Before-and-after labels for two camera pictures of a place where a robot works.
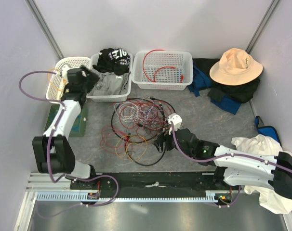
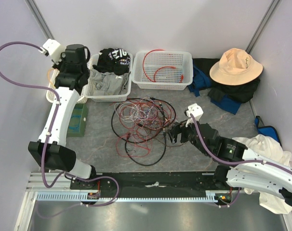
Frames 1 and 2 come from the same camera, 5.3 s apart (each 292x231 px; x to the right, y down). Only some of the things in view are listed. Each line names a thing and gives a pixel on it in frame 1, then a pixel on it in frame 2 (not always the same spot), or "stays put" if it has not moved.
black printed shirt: (113, 60) stays put
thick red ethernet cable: (143, 62) stays put
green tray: (79, 129) stays put
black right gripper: (161, 138) to (178, 128)
